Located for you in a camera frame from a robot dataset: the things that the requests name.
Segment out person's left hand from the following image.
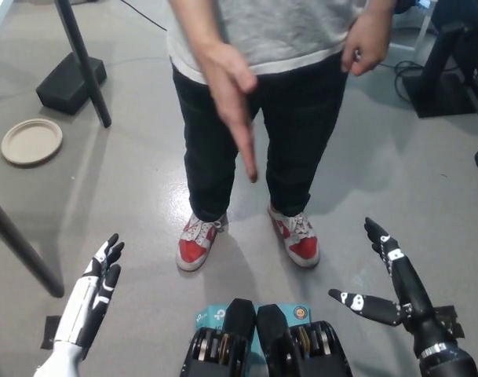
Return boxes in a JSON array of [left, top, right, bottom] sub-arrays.
[[340, 13, 389, 76]]

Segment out white and black robot left hand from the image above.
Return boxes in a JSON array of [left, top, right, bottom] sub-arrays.
[[53, 233, 126, 349]]

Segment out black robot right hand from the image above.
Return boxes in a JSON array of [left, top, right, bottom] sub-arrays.
[[327, 217, 459, 353]]

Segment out person's right hand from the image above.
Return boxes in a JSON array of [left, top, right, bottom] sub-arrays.
[[199, 41, 259, 185]]

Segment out teal box on robot body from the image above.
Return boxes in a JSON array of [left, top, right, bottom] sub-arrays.
[[194, 302, 314, 357]]

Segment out black ribbed robot left body block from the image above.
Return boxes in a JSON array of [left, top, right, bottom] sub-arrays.
[[179, 298, 259, 377]]

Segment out black floor tape patch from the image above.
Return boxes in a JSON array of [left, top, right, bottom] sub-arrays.
[[40, 315, 64, 350]]

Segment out grey shirt with white hem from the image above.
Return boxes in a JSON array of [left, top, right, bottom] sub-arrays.
[[166, 0, 377, 86]]

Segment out black table leg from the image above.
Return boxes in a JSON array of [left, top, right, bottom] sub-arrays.
[[0, 190, 66, 298]]

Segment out black monitor stand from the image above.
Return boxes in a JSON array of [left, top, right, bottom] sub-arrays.
[[403, 21, 478, 119]]

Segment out black trousers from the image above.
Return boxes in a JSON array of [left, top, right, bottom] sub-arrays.
[[171, 50, 350, 223]]

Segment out red and white left sneaker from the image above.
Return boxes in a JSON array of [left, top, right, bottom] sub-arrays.
[[266, 203, 321, 269]]

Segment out red and white sneaker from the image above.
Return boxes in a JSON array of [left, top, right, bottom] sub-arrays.
[[266, 203, 321, 269], [175, 211, 228, 273]]

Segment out red and white right sneaker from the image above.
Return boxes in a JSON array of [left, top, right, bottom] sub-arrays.
[[175, 211, 228, 273]]

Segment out black slanted stand pole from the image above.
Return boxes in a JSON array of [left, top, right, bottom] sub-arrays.
[[53, 0, 113, 129]]

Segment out beige paper plate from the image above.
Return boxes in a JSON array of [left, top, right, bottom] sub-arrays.
[[1, 117, 64, 169]]

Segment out black block stand base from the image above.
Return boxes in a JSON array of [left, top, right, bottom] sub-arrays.
[[35, 52, 108, 116]]

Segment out black cable bundle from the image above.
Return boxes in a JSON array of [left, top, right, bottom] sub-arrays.
[[393, 60, 425, 99]]

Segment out white metal frame leg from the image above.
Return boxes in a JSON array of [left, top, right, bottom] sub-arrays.
[[391, 0, 440, 52]]

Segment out thin black floor cable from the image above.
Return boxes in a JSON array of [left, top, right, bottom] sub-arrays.
[[120, 0, 169, 32]]

